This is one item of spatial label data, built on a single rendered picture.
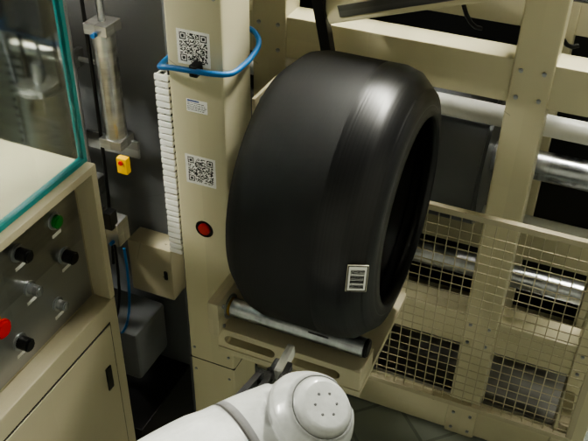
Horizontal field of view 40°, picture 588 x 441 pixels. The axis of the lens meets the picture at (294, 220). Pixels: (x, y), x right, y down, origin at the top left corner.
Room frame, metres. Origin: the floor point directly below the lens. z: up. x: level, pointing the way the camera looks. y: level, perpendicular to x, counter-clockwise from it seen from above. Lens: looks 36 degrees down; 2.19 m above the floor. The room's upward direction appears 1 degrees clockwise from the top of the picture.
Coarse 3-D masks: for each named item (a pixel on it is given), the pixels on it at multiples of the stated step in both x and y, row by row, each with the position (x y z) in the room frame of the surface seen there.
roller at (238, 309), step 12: (240, 300) 1.42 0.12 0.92; (228, 312) 1.41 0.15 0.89; (240, 312) 1.39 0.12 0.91; (252, 312) 1.39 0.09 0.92; (264, 324) 1.37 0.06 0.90; (276, 324) 1.36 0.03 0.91; (288, 324) 1.35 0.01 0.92; (300, 336) 1.33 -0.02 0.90; (312, 336) 1.32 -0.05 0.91; (324, 336) 1.32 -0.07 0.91; (360, 336) 1.31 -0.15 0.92; (336, 348) 1.30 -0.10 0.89; (348, 348) 1.29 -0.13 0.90; (360, 348) 1.28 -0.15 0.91
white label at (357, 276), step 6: (348, 264) 1.17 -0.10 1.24; (348, 270) 1.16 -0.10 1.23; (354, 270) 1.17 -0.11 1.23; (360, 270) 1.17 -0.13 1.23; (366, 270) 1.17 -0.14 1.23; (348, 276) 1.16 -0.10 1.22; (354, 276) 1.16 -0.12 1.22; (360, 276) 1.16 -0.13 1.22; (366, 276) 1.16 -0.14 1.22; (348, 282) 1.16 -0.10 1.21; (354, 282) 1.16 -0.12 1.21; (360, 282) 1.16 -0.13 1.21; (366, 282) 1.16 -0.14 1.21; (348, 288) 1.16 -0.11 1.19; (354, 288) 1.16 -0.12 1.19; (360, 288) 1.16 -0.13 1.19; (366, 288) 1.16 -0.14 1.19
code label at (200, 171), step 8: (192, 160) 1.52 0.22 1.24; (200, 160) 1.51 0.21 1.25; (208, 160) 1.50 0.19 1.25; (192, 168) 1.52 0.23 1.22; (200, 168) 1.51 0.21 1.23; (208, 168) 1.50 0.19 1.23; (192, 176) 1.52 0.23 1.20; (200, 176) 1.51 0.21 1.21; (208, 176) 1.50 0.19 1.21; (200, 184) 1.51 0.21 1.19; (208, 184) 1.50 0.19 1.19
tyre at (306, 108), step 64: (320, 64) 1.49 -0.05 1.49; (384, 64) 1.51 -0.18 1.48; (256, 128) 1.36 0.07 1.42; (320, 128) 1.32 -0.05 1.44; (384, 128) 1.32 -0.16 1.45; (256, 192) 1.26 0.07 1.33; (320, 192) 1.23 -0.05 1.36; (384, 192) 1.24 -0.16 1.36; (256, 256) 1.22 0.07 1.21; (320, 256) 1.18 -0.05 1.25; (384, 256) 1.57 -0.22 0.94; (320, 320) 1.19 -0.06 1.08
